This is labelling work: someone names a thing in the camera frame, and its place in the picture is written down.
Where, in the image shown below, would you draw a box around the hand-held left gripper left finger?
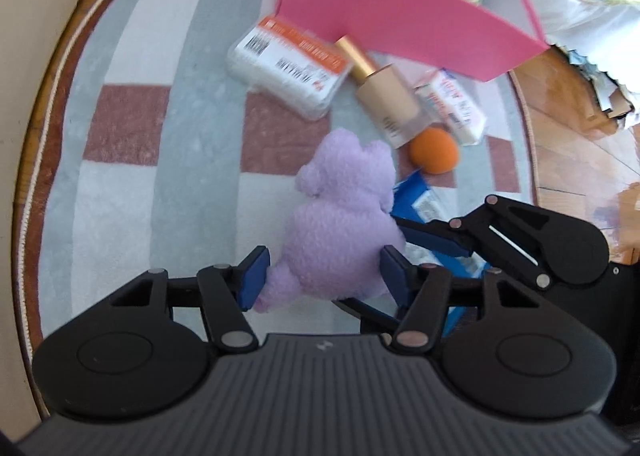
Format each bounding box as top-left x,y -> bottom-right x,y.
107,245 -> 273,356

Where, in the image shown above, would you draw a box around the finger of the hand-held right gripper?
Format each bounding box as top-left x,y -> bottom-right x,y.
392,194 -> 552,290
331,296 -> 402,333

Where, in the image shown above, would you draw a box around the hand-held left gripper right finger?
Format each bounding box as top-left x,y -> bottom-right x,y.
379,245 -> 545,355

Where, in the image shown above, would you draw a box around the blue wet wipes packet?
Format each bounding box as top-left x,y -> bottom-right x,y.
390,170 -> 492,337

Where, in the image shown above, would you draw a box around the purple plush toy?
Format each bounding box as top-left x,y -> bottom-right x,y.
252,127 -> 407,313

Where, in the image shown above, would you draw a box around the orange makeup sponge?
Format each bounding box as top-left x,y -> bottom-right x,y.
409,127 -> 460,174

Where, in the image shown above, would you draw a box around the beige foundation bottle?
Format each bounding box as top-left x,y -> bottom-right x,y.
334,35 -> 435,149

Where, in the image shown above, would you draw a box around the pink cardboard box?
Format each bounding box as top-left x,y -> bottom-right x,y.
274,0 -> 551,83

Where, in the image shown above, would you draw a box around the small white red-print packet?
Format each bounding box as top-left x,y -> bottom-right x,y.
415,68 -> 488,146

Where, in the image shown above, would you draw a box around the torn cardboard scraps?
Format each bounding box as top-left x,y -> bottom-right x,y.
565,46 -> 640,131

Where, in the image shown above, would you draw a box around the checked grey red rug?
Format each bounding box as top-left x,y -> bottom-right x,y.
12,0 -> 540,354

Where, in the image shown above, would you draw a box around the white orange-labelled packet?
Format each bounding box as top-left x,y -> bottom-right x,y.
226,15 -> 349,121

